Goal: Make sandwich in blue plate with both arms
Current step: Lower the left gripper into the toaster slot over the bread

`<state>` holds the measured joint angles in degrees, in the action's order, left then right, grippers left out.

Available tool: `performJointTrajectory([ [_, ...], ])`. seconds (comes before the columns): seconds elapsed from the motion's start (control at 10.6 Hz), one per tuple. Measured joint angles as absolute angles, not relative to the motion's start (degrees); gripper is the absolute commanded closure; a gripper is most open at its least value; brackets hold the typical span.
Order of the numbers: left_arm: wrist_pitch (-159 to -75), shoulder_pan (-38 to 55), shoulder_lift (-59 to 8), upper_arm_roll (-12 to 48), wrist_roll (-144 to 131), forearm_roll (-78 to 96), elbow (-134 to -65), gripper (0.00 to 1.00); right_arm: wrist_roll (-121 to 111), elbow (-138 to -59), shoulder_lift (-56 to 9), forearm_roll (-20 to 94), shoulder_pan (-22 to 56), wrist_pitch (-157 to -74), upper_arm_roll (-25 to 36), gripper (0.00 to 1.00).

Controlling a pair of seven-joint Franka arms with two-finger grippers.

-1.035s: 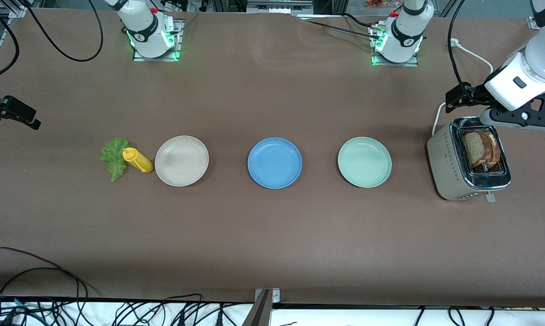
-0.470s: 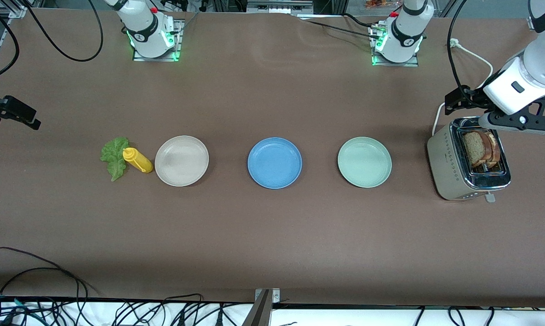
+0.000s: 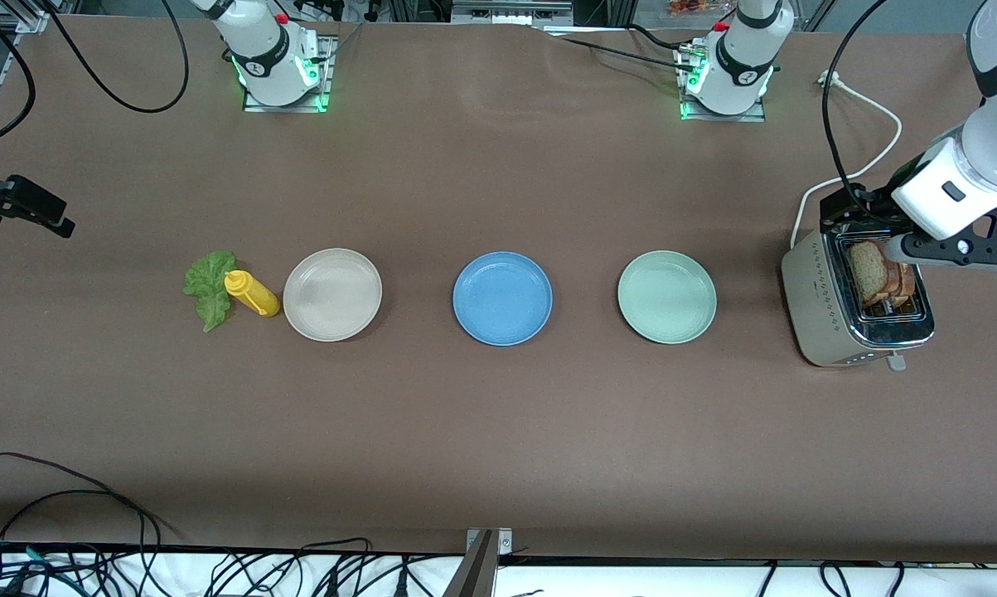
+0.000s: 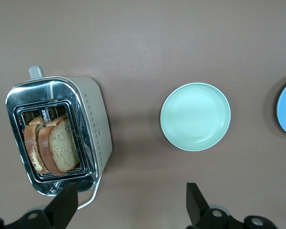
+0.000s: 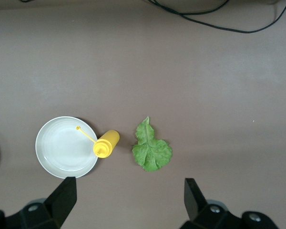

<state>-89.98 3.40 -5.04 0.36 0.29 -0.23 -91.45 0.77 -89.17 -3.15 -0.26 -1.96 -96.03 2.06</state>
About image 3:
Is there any green lettuce leaf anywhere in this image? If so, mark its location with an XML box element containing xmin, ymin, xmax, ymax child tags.
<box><xmin>183</xmin><ymin>251</ymin><xmax>239</xmax><ymax>333</ymax></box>

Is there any yellow mustard squeeze bottle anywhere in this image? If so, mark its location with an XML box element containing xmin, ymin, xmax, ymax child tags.
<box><xmin>224</xmin><ymin>270</ymin><xmax>282</xmax><ymax>318</ymax></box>

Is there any green round plate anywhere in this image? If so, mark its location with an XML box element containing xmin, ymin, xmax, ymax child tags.
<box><xmin>617</xmin><ymin>250</ymin><xmax>718</xmax><ymax>345</ymax></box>

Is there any beige round plate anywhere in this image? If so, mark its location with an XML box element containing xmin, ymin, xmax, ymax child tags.
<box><xmin>283</xmin><ymin>248</ymin><xmax>383</xmax><ymax>342</ymax></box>

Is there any blue round plate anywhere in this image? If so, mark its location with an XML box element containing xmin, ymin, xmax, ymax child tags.
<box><xmin>453</xmin><ymin>251</ymin><xmax>554</xmax><ymax>347</ymax></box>

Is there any dark wholewheat bread slice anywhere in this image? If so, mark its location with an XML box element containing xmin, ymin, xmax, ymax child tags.
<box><xmin>879</xmin><ymin>259</ymin><xmax>907</xmax><ymax>306</ymax></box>

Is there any silver two-slot toaster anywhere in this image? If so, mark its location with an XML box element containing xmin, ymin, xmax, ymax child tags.
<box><xmin>780</xmin><ymin>222</ymin><xmax>936</xmax><ymax>371</ymax></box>

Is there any grey metal box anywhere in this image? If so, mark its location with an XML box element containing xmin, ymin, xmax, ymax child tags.
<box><xmin>451</xmin><ymin>0</ymin><xmax>575</xmax><ymax>26</ymax></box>

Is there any white toaster power cord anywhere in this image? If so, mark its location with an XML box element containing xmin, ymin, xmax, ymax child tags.
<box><xmin>790</xmin><ymin>70</ymin><xmax>903</xmax><ymax>250</ymax></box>

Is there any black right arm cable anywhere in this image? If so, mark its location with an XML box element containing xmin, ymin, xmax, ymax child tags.
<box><xmin>42</xmin><ymin>0</ymin><xmax>191</xmax><ymax>114</ymax></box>

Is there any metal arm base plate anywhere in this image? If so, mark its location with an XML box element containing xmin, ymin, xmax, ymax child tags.
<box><xmin>679</xmin><ymin>46</ymin><xmax>768</xmax><ymax>124</ymax></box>
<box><xmin>243</xmin><ymin>35</ymin><xmax>333</xmax><ymax>114</ymax></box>

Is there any black base cable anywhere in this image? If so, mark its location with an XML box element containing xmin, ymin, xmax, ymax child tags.
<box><xmin>560</xmin><ymin>25</ymin><xmax>698</xmax><ymax>71</ymax></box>

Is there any long black cable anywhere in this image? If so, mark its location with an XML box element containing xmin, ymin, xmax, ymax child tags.
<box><xmin>0</xmin><ymin>489</ymin><xmax>163</xmax><ymax>581</ymax></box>
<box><xmin>0</xmin><ymin>452</ymin><xmax>180</xmax><ymax>540</ymax></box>

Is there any teal cable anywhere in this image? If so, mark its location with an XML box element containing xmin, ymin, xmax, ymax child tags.
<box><xmin>0</xmin><ymin>539</ymin><xmax>80</xmax><ymax>596</ymax></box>

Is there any black looped cable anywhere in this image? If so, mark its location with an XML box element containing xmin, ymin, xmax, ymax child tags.
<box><xmin>295</xmin><ymin>537</ymin><xmax>376</xmax><ymax>585</ymax></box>

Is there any metal mounting bracket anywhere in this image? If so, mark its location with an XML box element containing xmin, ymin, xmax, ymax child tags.
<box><xmin>442</xmin><ymin>527</ymin><xmax>514</xmax><ymax>597</ymax></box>

